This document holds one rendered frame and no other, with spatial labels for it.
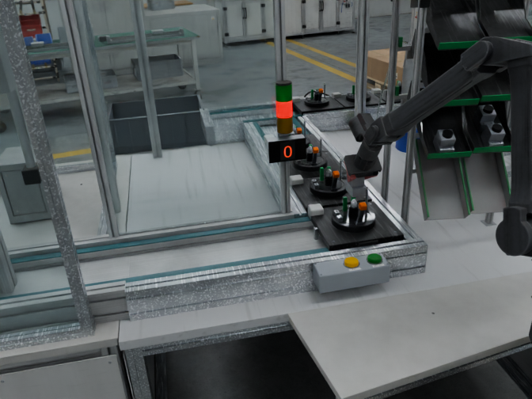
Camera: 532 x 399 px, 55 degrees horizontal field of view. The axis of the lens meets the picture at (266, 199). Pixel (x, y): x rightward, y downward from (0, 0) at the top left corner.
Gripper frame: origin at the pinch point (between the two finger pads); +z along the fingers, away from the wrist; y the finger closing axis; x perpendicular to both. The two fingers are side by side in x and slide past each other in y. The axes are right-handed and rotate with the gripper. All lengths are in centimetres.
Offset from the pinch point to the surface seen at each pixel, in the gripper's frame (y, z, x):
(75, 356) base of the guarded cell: 88, 13, 37
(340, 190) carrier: -1.6, 21.6, -7.3
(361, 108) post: -44, 73, -79
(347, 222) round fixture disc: 3.8, 8.3, 10.8
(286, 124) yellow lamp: 19.6, -8.4, -16.9
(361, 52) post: -42, 50, -95
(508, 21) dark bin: -45, -35, -26
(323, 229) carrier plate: 11.4, 10.3, 11.5
